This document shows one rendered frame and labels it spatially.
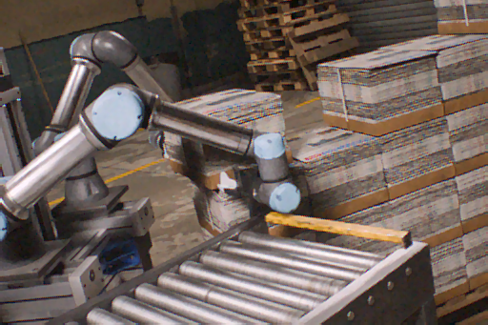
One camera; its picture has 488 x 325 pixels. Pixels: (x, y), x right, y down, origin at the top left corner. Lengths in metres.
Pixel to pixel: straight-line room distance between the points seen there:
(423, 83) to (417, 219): 0.48
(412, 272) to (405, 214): 0.96
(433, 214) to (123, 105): 1.29
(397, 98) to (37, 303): 1.31
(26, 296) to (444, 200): 1.45
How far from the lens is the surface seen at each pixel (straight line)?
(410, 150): 2.35
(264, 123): 2.06
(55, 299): 1.85
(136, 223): 2.23
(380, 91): 2.26
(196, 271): 1.57
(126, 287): 1.56
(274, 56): 8.80
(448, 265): 2.56
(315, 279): 1.39
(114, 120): 1.57
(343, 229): 1.57
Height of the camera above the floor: 1.39
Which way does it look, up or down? 13 degrees down
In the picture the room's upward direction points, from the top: 12 degrees counter-clockwise
